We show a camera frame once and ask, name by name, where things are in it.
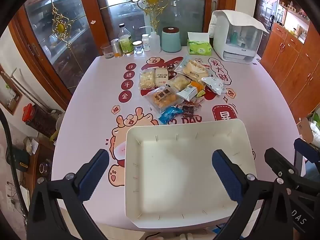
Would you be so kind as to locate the white squeeze bottle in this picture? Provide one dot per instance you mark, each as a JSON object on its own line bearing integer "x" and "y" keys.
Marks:
{"x": 155, "y": 42}

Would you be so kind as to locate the clear packet of white candy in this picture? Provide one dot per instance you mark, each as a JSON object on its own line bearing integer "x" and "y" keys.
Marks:
{"x": 146, "y": 80}

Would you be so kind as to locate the small white teal packet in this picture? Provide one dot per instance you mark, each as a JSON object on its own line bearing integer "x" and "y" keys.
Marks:
{"x": 187, "y": 92}

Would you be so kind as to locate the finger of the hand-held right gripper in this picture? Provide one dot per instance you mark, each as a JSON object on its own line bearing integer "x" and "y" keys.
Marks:
{"x": 277, "y": 161}
{"x": 303, "y": 145}

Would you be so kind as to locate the white labelled bread packet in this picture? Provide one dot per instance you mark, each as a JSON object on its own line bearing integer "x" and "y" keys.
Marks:
{"x": 162, "y": 77}

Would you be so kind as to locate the white silver snack packet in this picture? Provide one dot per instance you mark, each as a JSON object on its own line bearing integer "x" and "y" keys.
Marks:
{"x": 213, "y": 85}

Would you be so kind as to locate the large clear sandwich packet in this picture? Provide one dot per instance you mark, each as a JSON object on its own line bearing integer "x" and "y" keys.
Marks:
{"x": 193, "y": 70}

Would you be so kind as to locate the red spicy snack packet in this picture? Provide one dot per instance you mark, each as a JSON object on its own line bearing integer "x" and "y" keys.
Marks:
{"x": 191, "y": 106}

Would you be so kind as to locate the metal can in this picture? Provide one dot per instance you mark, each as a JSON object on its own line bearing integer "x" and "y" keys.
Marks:
{"x": 116, "y": 48}

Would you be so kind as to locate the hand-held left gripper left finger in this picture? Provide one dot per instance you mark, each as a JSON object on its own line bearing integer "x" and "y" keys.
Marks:
{"x": 93, "y": 177}

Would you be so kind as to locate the glass door with gold ornament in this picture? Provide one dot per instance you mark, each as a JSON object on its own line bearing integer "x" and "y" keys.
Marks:
{"x": 75, "y": 17}

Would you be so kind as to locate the green tissue box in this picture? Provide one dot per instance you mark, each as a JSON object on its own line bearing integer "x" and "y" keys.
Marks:
{"x": 200, "y": 46}

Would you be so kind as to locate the small glass jar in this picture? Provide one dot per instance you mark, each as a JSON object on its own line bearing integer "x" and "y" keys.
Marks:
{"x": 137, "y": 48}

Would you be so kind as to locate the white pill bottle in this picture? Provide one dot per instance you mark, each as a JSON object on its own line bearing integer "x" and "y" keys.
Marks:
{"x": 146, "y": 43}

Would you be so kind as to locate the wooden cabinet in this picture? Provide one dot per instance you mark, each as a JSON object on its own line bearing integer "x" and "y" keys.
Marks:
{"x": 292, "y": 62}

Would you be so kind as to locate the orange labelled cake packet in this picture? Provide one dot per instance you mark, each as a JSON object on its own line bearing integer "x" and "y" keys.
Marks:
{"x": 162, "y": 99}

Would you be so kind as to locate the teal canister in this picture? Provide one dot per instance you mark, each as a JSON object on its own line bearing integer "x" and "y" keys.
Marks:
{"x": 171, "y": 40}

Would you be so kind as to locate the glass cup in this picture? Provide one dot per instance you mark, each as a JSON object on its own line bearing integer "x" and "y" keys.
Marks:
{"x": 107, "y": 52}

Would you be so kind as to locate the small orange packet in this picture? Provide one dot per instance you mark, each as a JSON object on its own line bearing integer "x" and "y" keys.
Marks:
{"x": 197, "y": 85}

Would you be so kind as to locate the glass bottle with green label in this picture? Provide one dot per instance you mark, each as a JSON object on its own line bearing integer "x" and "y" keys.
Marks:
{"x": 126, "y": 42}

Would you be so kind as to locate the red lidded container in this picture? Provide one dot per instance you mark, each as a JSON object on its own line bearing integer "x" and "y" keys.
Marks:
{"x": 28, "y": 111}

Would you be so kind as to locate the blue snack packet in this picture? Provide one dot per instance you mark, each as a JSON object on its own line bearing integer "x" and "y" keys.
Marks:
{"x": 170, "y": 115}

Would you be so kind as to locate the cardboard box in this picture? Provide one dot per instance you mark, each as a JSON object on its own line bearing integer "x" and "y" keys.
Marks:
{"x": 305, "y": 130}

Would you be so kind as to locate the clear bun packet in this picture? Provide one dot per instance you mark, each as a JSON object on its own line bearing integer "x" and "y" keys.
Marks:
{"x": 180, "y": 82}

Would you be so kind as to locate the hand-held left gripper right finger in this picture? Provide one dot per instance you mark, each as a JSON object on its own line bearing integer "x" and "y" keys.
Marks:
{"x": 227, "y": 177}

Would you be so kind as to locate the white countertop appliance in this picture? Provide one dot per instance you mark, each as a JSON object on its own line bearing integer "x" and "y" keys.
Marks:
{"x": 237, "y": 40}

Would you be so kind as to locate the dark red snack packet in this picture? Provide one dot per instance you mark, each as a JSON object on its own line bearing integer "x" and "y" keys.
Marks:
{"x": 172, "y": 71}

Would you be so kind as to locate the small green packet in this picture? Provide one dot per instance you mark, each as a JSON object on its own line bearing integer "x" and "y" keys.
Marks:
{"x": 200, "y": 94}

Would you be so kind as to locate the white plastic tray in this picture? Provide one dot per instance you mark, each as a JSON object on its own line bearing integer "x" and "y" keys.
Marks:
{"x": 185, "y": 172}

